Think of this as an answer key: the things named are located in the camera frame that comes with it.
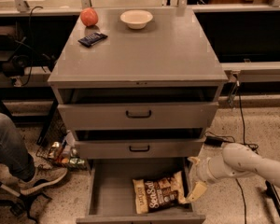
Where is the grey top drawer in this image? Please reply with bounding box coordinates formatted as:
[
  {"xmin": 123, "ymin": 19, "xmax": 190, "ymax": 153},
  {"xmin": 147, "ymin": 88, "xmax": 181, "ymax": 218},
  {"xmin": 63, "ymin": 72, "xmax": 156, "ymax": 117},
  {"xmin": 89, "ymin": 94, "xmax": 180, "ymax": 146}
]
[{"xmin": 58, "ymin": 103, "xmax": 218, "ymax": 131}]

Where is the grey drawer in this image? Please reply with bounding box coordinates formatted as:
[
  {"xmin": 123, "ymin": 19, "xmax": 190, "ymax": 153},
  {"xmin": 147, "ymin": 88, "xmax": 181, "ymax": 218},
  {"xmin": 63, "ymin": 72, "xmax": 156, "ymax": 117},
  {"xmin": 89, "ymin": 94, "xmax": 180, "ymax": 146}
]
[
  {"xmin": 58, "ymin": 103, "xmax": 218, "ymax": 131},
  {"xmin": 75, "ymin": 139, "xmax": 203, "ymax": 159},
  {"xmin": 76, "ymin": 158, "xmax": 205, "ymax": 224}
]

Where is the black chair base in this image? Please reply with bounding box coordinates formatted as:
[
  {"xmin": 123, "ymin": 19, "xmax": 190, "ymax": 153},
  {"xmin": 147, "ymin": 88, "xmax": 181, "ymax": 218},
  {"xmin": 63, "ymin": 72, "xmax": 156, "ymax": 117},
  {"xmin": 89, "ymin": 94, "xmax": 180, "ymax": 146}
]
[{"xmin": 0, "ymin": 181, "xmax": 50, "ymax": 224}]

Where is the grey drawer cabinet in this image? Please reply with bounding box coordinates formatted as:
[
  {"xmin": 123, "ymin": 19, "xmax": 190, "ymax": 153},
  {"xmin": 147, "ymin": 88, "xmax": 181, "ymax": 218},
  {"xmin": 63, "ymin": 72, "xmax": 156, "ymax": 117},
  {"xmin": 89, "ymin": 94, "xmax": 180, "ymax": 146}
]
[{"xmin": 48, "ymin": 7, "xmax": 229, "ymax": 161}]

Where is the brown sea salt chip bag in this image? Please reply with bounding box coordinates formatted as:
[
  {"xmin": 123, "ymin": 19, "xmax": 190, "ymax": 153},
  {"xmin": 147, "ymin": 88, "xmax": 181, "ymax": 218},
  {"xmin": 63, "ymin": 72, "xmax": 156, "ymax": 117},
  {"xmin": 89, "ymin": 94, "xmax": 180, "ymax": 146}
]
[{"xmin": 133, "ymin": 171, "xmax": 189, "ymax": 214}]

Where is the red apple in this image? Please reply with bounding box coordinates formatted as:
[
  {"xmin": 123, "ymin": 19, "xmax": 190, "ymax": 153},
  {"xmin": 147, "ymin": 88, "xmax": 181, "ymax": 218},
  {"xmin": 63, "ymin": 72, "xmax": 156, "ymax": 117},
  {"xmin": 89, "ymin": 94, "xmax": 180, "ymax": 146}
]
[{"xmin": 80, "ymin": 7, "xmax": 98, "ymax": 27}]

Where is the dark blue snack bar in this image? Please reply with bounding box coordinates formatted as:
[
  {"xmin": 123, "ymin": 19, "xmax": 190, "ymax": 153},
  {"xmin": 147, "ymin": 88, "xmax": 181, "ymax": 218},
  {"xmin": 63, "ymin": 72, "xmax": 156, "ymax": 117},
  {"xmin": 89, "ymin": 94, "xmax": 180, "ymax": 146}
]
[{"xmin": 78, "ymin": 32, "xmax": 107, "ymax": 48}]

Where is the person leg in jeans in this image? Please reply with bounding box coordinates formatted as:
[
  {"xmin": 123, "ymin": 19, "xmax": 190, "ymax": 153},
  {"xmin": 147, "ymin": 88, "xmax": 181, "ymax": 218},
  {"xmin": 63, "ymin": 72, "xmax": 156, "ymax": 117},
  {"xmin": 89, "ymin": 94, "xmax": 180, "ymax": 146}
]
[{"xmin": 0, "ymin": 113, "xmax": 35, "ymax": 182}]

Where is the dark machine on left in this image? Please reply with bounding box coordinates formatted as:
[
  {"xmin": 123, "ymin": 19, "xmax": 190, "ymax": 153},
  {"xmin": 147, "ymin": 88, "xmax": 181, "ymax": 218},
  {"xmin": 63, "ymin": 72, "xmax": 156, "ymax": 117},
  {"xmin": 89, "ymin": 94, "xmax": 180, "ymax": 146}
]
[{"xmin": 0, "ymin": 23, "xmax": 57, "ymax": 87}]

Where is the black power adapter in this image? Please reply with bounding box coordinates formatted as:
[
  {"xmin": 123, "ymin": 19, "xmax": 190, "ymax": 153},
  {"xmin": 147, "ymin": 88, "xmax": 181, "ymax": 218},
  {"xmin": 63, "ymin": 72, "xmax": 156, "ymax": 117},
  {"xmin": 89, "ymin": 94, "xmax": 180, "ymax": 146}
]
[{"xmin": 204, "ymin": 136, "xmax": 223, "ymax": 147}]

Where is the grey middle drawer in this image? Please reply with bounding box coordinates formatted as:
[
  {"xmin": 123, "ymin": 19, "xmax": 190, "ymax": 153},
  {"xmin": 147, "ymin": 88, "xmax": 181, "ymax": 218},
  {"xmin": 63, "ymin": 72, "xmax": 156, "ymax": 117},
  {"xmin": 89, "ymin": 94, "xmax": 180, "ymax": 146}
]
[{"xmin": 75, "ymin": 139, "xmax": 203, "ymax": 159}]

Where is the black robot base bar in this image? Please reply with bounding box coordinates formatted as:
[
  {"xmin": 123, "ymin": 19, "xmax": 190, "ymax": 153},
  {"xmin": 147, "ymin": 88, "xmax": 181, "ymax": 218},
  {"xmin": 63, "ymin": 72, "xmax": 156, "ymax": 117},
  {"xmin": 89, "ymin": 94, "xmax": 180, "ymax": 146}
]
[{"xmin": 265, "ymin": 181, "xmax": 280, "ymax": 217}]

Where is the grey sneaker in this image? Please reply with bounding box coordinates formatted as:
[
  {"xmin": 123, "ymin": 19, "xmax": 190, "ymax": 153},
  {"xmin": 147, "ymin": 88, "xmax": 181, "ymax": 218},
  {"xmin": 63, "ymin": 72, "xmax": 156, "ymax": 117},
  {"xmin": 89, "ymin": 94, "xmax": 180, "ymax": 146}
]
[{"xmin": 19, "ymin": 166, "xmax": 68, "ymax": 196}]

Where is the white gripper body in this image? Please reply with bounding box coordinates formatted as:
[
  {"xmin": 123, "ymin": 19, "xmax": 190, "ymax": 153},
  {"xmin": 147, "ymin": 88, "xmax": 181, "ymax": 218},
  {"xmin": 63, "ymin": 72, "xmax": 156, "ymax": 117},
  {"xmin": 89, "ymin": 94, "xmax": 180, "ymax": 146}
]
[{"xmin": 196, "ymin": 155, "xmax": 240, "ymax": 183}]

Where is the white bowl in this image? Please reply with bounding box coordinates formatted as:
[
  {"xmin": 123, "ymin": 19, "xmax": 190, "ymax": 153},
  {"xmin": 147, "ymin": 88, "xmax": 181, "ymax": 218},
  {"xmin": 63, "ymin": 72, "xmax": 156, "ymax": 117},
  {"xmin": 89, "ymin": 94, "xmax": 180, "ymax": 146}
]
[{"xmin": 120, "ymin": 10, "xmax": 153, "ymax": 30}]

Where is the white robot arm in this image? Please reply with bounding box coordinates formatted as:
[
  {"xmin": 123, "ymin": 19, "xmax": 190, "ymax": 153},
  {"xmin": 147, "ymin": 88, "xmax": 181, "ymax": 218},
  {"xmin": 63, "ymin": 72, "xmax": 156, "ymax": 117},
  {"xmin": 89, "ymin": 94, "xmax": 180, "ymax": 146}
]
[{"xmin": 187, "ymin": 143, "xmax": 280, "ymax": 203}]

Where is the wire basket with snacks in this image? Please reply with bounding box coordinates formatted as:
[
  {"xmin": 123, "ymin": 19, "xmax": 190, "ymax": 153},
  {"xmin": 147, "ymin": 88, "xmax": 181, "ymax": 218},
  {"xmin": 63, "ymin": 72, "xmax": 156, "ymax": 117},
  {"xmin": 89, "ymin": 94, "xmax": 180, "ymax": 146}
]
[{"xmin": 36, "ymin": 133, "xmax": 87, "ymax": 170}]

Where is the grey bottom drawer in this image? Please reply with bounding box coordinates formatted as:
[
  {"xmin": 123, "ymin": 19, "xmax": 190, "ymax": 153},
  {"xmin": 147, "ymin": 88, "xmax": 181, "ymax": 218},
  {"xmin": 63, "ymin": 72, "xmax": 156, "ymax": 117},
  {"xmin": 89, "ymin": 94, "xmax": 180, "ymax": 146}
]
[{"xmin": 76, "ymin": 158, "xmax": 205, "ymax": 224}]

